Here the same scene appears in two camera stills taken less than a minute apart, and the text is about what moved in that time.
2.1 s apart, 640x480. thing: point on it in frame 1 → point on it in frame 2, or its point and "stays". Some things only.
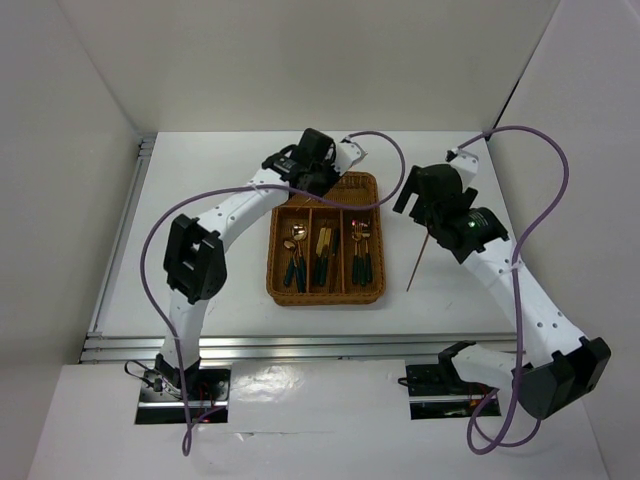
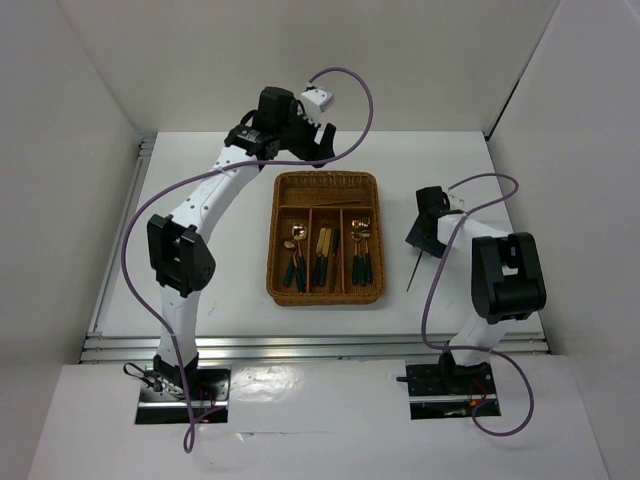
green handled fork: (366, 232) stays
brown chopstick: (418, 261) stays
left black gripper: (328, 162) → (311, 150)
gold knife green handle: (325, 257) stays
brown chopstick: (303, 204) → (337, 203)
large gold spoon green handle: (300, 233) stays
